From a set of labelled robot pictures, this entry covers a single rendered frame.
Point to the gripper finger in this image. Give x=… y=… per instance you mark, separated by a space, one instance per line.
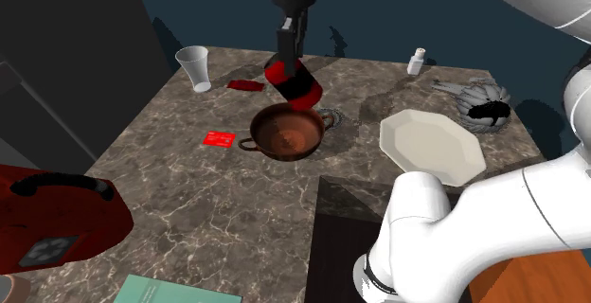
x=286 y=48
x=301 y=34

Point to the red and black can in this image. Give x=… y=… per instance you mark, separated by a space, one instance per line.
x=300 y=87

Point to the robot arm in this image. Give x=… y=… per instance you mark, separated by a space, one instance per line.
x=489 y=228

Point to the dark red card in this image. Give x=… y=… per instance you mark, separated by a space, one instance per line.
x=245 y=86

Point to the grey round coaster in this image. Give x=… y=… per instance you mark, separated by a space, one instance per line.
x=338 y=117

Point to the white cup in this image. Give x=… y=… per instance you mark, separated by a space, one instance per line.
x=196 y=69

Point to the bright red card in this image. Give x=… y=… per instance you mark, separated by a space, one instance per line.
x=219 y=138

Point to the white shaker bottle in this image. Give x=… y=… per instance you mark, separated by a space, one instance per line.
x=415 y=64

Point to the white octagonal plate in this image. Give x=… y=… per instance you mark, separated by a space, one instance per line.
x=429 y=147

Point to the grey ribbed shell figure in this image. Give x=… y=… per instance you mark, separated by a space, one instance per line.
x=485 y=103

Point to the dark grey refrigerator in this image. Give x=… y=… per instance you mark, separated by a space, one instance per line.
x=69 y=62

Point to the teal book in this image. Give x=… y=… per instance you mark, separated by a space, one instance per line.
x=171 y=292

